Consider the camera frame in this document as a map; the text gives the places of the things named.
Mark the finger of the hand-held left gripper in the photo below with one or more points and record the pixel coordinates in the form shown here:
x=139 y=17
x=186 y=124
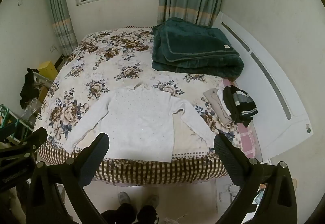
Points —
x=7 y=130
x=39 y=136

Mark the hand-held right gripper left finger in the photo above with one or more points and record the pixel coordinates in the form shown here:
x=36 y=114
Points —
x=94 y=160

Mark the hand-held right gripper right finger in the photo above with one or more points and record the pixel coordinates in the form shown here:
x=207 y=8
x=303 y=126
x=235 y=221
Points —
x=228 y=160

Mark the white knit sweater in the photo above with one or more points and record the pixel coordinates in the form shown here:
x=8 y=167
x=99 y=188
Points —
x=142 y=122

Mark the green crate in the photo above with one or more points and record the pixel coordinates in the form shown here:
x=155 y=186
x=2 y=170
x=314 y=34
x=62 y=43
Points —
x=15 y=118

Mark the clear plastic bag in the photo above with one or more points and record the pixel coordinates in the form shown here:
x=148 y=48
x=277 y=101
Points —
x=31 y=108

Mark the brown cardboard box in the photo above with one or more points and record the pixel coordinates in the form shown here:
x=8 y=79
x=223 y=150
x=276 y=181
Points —
x=43 y=92

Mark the person's left shoe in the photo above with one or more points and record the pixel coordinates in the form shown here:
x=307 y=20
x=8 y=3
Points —
x=124 y=197

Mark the black hanging cloth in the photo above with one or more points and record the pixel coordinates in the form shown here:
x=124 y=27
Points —
x=28 y=87

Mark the beige folded garment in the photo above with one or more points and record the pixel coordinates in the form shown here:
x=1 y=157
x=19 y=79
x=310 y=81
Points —
x=218 y=108

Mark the black striped garment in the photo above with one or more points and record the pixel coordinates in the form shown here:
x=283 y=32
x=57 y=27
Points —
x=241 y=104

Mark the small white garment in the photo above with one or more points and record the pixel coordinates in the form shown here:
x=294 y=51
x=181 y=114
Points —
x=222 y=98

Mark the yellow box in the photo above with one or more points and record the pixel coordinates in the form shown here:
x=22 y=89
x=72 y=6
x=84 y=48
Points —
x=48 y=69

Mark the white headboard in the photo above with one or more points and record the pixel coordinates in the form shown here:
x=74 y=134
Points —
x=266 y=82

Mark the bed with floral sheet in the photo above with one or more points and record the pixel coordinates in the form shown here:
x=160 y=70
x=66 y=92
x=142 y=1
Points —
x=114 y=66

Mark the green folded blanket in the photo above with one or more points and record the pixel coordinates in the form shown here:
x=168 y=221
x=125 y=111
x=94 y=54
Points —
x=193 y=46

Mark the narrow grey-green curtain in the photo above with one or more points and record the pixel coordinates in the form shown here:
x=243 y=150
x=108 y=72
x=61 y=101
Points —
x=59 y=11

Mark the wall socket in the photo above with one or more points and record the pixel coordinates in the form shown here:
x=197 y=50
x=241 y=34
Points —
x=53 y=48

